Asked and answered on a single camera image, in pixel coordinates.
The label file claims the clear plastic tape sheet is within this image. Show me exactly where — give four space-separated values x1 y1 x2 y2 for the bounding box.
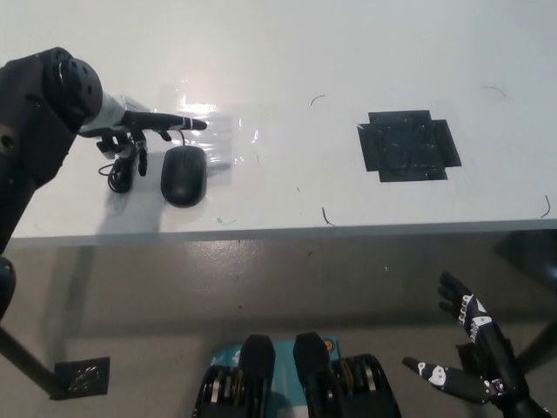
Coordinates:
158 82 262 175

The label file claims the black mouse cable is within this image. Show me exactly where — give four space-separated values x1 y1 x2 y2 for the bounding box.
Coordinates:
98 130 188 194

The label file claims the black table leg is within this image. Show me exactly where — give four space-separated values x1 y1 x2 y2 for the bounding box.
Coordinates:
0 326 56 400
520 313 557 380

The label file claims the dark table frame bracket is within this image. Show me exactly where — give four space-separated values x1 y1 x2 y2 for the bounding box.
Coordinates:
493 230 557 284

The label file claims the black tape patch on table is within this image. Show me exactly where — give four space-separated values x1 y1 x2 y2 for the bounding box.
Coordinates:
356 109 462 183

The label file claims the black computer mouse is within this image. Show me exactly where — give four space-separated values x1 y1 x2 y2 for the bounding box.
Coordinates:
160 145 206 208

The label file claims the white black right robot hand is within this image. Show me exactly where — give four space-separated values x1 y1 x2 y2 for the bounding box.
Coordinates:
402 270 530 395

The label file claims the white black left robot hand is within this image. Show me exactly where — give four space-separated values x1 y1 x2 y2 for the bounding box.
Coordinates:
80 93 208 178

